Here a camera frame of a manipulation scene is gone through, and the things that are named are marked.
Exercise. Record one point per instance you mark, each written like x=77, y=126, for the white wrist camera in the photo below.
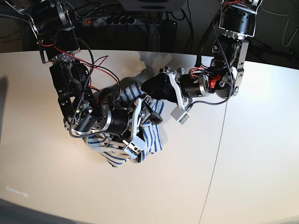
x=180, y=115
x=134, y=147

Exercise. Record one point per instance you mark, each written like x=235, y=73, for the aluminium table leg post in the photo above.
x=154, y=38

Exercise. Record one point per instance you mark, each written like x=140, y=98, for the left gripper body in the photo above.
x=180, y=87

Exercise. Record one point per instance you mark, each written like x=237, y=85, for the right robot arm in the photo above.
x=87, y=111

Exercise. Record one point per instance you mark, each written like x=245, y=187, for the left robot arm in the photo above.
x=237, y=19

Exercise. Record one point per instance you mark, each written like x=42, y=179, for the grey box under table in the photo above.
x=152, y=5

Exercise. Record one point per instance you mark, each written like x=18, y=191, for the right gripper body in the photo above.
x=122, y=120

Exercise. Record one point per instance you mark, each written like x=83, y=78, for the black power adapter box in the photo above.
x=168, y=34

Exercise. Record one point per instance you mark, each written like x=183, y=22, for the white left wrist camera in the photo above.
x=180, y=115

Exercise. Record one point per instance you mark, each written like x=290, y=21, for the white power strip with plugs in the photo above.
x=107, y=21

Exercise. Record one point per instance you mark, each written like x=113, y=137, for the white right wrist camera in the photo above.
x=134, y=147

